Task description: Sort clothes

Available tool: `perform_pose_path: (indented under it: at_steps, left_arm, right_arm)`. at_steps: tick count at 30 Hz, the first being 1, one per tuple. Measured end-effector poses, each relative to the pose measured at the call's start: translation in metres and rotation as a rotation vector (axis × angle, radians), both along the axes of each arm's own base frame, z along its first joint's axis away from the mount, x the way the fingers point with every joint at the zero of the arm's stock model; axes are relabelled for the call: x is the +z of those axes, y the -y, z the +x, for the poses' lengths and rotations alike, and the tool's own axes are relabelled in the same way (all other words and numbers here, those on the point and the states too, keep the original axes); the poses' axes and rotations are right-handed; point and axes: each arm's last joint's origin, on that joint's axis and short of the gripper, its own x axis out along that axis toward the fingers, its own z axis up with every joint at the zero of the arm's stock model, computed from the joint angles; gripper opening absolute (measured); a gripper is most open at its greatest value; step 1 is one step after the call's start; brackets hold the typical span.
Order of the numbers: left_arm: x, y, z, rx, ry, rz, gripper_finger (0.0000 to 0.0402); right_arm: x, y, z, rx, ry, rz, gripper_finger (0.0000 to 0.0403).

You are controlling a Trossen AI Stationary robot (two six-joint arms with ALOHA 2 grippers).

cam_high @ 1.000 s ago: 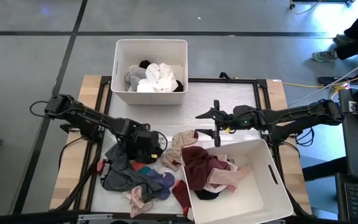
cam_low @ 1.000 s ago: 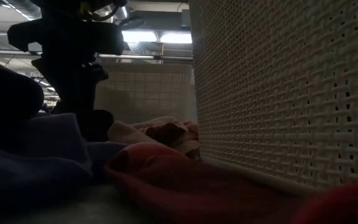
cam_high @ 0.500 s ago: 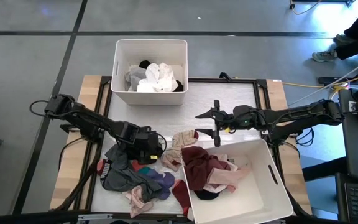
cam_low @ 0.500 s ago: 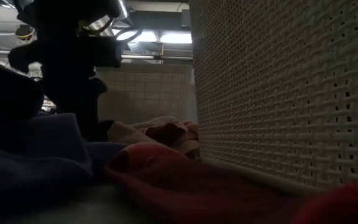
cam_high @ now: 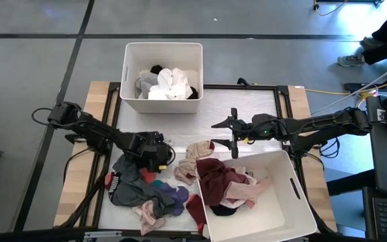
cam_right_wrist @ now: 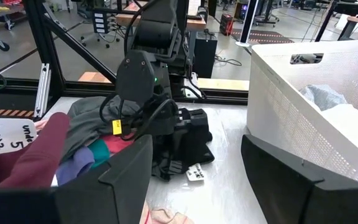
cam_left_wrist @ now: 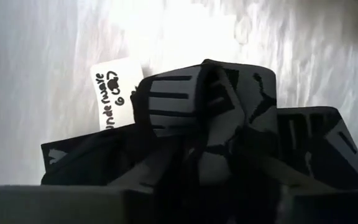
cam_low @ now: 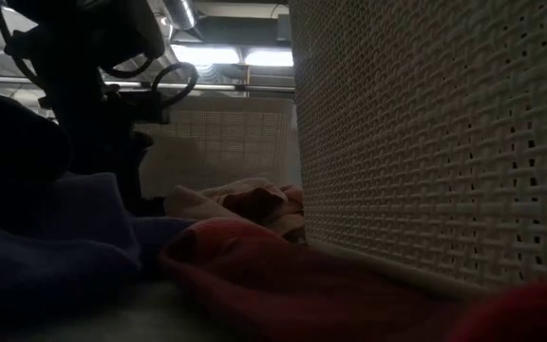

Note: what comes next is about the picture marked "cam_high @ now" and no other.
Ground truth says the silver metal bracket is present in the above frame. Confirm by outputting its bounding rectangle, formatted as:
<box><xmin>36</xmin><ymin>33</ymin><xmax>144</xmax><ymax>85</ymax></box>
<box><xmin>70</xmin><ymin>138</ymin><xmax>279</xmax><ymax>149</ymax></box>
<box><xmin>83</xmin><ymin>230</ymin><xmax>123</xmax><ymax>241</ymax></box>

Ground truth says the black stand base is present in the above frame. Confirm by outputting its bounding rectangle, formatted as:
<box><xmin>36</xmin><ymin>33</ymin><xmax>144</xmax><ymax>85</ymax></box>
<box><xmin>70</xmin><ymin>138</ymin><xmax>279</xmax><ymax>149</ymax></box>
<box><xmin>312</xmin><ymin>0</ymin><xmax>384</xmax><ymax>9</ymax></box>

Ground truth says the black floor bar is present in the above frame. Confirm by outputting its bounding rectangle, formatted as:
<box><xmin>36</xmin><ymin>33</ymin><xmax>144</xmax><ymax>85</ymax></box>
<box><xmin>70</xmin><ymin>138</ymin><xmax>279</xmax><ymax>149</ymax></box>
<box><xmin>343</xmin><ymin>82</ymin><xmax>387</xmax><ymax>93</ymax></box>

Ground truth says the white cable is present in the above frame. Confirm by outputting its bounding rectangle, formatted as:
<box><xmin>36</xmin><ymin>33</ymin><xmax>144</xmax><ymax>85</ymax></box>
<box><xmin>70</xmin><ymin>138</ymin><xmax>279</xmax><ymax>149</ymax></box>
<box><xmin>310</xmin><ymin>56</ymin><xmax>387</xmax><ymax>115</ymax></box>

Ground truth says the white perforated plastic basket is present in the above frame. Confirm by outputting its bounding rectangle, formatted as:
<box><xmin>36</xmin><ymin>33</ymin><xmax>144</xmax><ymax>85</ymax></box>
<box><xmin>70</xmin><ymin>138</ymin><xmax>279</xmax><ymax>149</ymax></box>
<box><xmin>119</xmin><ymin>42</ymin><xmax>204</xmax><ymax>114</ymax></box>
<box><xmin>196</xmin><ymin>149</ymin><xmax>318</xmax><ymax>242</ymax></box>

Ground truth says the wooden side board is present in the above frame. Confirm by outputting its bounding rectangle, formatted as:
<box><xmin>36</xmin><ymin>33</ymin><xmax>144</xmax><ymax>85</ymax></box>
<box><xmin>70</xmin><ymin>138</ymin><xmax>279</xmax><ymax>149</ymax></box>
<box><xmin>52</xmin><ymin>80</ymin><xmax>111</xmax><ymax>227</ymax></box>
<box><xmin>286</xmin><ymin>85</ymin><xmax>338</xmax><ymax>233</ymax></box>

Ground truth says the blue purple sock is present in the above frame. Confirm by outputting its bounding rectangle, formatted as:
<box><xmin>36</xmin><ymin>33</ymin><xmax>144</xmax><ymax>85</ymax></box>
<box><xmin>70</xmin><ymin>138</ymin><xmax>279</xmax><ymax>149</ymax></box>
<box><xmin>150</xmin><ymin>179</ymin><xmax>190</xmax><ymax>217</ymax></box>

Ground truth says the striped beige sock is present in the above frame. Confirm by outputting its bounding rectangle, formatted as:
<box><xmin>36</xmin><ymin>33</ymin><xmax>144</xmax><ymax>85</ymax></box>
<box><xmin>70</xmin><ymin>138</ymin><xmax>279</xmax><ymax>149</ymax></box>
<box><xmin>185</xmin><ymin>140</ymin><xmax>216</xmax><ymax>161</ymax></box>

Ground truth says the black desk leg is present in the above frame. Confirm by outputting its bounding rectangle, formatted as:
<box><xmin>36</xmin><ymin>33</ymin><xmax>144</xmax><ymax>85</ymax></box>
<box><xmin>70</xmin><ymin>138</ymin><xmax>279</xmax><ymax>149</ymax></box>
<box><xmin>326</xmin><ymin>169</ymin><xmax>376</xmax><ymax>196</ymax></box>

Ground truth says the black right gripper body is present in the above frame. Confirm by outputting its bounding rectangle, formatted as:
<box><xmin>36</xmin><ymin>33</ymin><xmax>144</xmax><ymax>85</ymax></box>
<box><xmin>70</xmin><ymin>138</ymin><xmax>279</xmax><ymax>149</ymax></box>
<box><xmin>228</xmin><ymin>107</ymin><xmax>279</xmax><ymax>160</ymax></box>

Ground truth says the dark red sock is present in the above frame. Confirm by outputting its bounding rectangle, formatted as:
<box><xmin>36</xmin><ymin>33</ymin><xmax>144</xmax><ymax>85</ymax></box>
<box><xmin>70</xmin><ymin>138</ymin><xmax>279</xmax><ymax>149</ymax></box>
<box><xmin>185</xmin><ymin>194</ymin><xmax>210</xmax><ymax>233</ymax></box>

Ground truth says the salmon pink garment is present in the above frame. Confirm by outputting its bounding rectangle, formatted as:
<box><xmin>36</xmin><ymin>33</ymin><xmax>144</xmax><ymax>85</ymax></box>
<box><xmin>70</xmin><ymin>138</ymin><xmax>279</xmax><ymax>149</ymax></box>
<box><xmin>219</xmin><ymin>166</ymin><xmax>273</xmax><ymax>210</ymax></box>

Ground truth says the white sock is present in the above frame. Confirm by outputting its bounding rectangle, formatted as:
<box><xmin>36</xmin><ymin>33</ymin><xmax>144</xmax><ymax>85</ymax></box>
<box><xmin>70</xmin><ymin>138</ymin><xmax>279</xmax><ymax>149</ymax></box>
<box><xmin>147</xmin><ymin>82</ymin><xmax>187</xmax><ymax>101</ymax></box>

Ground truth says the yellow cable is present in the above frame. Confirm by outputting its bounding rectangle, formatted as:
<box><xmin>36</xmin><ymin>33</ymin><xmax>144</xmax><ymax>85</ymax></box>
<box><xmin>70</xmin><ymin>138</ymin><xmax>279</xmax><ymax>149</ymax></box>
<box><xmin>303</xmin><ymin>75</ymin><xmax>387</xmax><ymax>98</ymax></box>

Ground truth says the light pink garment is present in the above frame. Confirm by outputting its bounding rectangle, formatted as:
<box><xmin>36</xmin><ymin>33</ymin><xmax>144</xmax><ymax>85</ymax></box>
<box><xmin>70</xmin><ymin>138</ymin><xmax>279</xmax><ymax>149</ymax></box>
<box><xmin>132</xmin><ymin>200</ymin><xmax>167</xmax><ymax>236</ymax></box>

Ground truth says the black table frame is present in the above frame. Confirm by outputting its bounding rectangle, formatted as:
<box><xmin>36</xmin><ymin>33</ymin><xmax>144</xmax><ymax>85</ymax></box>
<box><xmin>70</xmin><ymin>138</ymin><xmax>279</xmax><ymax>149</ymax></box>
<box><xmin>79</xmin><ymin>81</ymin><xmax>317</xmax><ymax>236</ymax></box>

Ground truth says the beige garment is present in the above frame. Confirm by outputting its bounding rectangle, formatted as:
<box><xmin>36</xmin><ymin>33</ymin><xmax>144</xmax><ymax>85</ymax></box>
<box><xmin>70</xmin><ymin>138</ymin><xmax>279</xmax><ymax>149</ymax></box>
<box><xmin>173</xmin><ymin>157</ymin><xmax>198</xmax><ymax>187</ymax></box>

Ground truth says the orange floor cable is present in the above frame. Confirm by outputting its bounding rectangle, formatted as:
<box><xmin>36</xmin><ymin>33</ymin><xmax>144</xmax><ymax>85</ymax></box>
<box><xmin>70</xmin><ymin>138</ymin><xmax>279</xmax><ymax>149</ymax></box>
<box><xmin>312</xmin><ymin>0</ymin><xmax>349</xmax><ymax>17</ymax></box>

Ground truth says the pile of mixed clothes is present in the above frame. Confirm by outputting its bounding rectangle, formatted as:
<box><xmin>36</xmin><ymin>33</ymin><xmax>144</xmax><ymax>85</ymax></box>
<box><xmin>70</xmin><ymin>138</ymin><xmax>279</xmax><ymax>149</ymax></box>
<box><xmin>104</xmin><ymin>154</ymin><xmax>177</xmax><ymax>218</ymax></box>

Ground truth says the person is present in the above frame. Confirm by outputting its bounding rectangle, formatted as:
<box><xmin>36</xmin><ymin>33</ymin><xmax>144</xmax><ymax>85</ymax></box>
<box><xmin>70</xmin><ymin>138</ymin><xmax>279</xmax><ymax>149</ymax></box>
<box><xmin>336</xmin><ymin>6</ymin><xmax>387</xmax><ymax>68</ymax></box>

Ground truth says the coral red sock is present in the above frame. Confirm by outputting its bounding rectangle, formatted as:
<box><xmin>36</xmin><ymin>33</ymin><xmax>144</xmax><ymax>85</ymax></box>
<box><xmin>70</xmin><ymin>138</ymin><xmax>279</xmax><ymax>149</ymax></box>
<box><xmin>139</xmin><ymin>167</ymin><xmax>158</xmax><ymax>185</ymax></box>

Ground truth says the black stand leg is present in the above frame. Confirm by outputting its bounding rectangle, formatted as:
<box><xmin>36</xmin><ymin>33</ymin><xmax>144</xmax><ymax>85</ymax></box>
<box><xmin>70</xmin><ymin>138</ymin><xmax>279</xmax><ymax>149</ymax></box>
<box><xmin>58</xmin><ymin>169</ymin><xmax>111</xmax><ymax>229</ymax></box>

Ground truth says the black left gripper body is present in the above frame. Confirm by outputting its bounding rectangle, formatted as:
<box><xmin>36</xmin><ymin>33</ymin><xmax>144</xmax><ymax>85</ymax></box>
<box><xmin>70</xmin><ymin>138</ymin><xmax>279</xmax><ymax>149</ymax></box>
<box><xmin>125</xmin><ymin>130</ymin><xmax>177</xmax><ymax>173</ymax></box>

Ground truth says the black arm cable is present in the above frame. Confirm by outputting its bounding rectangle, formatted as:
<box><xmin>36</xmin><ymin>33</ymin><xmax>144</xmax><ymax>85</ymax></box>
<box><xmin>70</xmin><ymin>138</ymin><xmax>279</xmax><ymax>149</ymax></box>
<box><xmin>319</xmin><ymin>136</ymin><xmax>341</xmax><ymax>159</ymax></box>

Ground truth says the grey garment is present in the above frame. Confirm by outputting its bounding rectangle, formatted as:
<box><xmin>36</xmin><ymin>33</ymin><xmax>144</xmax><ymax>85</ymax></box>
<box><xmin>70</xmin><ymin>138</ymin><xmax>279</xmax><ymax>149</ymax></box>
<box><xmin>134</xmin><ymin>70</ymin><xmax>160</xmax><ymax>99</ymax></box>

